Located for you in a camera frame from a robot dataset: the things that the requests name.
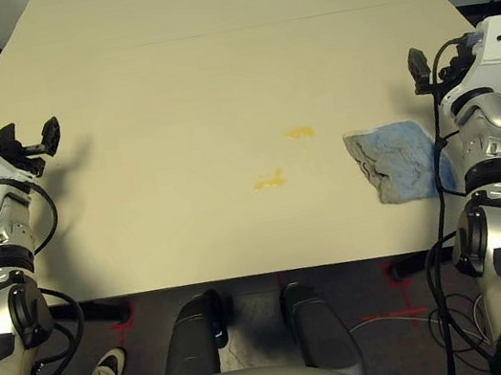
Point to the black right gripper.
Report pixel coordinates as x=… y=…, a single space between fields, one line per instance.
x=447 y=76

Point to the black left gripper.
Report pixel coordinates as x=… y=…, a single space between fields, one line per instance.
x=30 y=161

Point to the blue grey rag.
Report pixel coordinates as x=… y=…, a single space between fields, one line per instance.
x=395 y=157

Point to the small round yellow spill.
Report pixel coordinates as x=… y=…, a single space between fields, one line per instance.
x=299 y=132

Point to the long yellow spill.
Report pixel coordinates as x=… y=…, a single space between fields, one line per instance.
x=269 y=181

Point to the bystander white brown shoe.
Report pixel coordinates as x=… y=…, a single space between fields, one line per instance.
x=107 y=368

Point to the dark left robot leg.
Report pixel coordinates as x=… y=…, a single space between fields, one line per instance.
x=192 y=338

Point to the dark robot leg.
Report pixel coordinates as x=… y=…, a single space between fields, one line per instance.
x=192 y=338
x=313 y=322

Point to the dark right robot leg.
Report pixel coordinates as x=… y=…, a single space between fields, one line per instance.
x=313 y=322

